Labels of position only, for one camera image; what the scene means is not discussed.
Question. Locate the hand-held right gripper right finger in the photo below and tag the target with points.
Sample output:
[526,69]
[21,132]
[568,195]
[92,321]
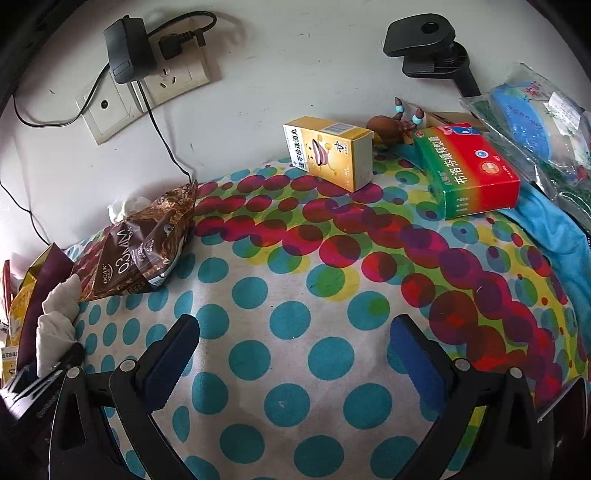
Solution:
[418,364]

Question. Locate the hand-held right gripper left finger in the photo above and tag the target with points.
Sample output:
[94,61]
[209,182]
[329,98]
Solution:
[168,364]

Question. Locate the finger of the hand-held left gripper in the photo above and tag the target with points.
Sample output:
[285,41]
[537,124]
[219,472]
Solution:
[71,357]

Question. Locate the white sock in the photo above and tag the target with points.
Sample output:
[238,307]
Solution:
[57,344]
[62,295]

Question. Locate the yellow snack bag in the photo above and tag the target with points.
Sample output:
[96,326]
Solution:
[23,309]

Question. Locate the dark red tin box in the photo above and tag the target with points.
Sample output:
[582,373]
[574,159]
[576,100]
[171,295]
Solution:
[46,281]

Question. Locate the red bag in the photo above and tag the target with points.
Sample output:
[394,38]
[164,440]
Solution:
[4,286]

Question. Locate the brown coffee bag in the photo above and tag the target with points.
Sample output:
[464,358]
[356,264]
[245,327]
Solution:
[138,249]

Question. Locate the polka dot blanket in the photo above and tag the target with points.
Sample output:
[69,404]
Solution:
[300,286]

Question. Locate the crumpled white tissue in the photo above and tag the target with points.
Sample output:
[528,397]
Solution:
[127,207]

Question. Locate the blue cloth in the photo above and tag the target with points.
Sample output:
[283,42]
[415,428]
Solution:
[549,230]

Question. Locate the green red medicine box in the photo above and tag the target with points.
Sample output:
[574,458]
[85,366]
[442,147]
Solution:
[466,175]

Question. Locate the yellow medicine box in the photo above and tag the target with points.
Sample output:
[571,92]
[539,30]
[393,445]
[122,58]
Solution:
[328,154]

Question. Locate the brown toy figure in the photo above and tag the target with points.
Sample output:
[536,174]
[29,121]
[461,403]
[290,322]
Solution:
[390,127]

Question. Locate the clear plastic bag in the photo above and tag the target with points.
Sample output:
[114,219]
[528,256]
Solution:
[531,129]

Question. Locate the black power adapter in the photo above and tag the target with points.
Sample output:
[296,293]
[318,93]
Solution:
[127,48]

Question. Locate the black angled plug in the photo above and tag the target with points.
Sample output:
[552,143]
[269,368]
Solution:
[178,44]

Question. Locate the white round-hole wall plate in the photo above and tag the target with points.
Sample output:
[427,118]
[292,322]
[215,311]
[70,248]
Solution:
[108,113]

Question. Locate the white wall power socket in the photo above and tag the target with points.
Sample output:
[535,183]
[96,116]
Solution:
[180,76]

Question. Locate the black clamp mount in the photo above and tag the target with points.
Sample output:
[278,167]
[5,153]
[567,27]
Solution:
[415,34]

